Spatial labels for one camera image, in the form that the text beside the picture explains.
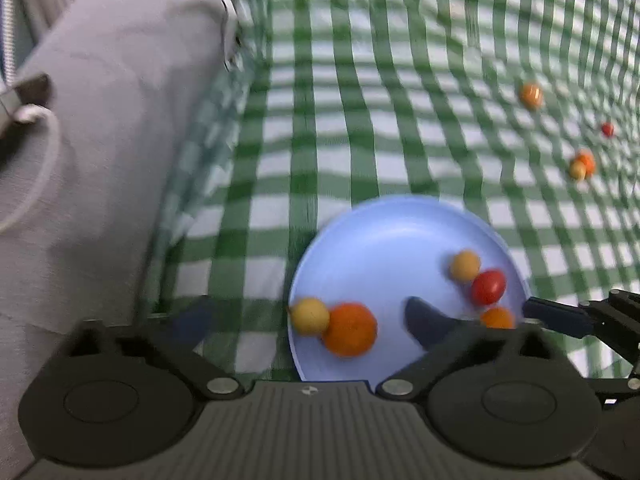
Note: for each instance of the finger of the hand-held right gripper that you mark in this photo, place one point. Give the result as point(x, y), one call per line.
point(555, 316)

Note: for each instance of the red cherry tomato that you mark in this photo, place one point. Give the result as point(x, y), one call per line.
point(489, 287)
point(607, 129)

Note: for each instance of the white striped pole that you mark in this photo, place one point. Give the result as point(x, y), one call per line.
point(6, 35)

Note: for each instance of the tan longan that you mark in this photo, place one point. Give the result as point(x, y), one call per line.
point(578, 171)
point(465, 265)
point(309, 316)

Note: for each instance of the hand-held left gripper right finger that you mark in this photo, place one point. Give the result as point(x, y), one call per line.
point(425, 322)

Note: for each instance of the mandarin with white sticker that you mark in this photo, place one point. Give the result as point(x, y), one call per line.
point(531, 95)
point(497, 318)

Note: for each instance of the green checked tablecloth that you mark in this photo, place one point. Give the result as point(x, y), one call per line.
point(375, 85)

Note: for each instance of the blue plastic plate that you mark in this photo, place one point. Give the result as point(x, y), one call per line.
point(390, 250)

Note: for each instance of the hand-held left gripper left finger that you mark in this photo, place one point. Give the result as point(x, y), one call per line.
point(192, 321)

